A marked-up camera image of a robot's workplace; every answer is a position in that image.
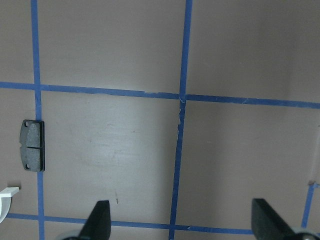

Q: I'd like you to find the left gripper black left-cam left finger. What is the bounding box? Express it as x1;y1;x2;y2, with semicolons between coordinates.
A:
78;200;111;240

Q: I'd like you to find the white curved plastic arc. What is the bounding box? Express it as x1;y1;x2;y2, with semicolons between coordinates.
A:
0;186;20;223

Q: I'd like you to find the left gripper black left-cam right finger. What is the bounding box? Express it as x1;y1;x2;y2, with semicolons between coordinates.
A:
251;198;296;240

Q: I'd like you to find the dark grey brake pad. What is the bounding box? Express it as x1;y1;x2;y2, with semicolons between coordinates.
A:
19;119;45;173

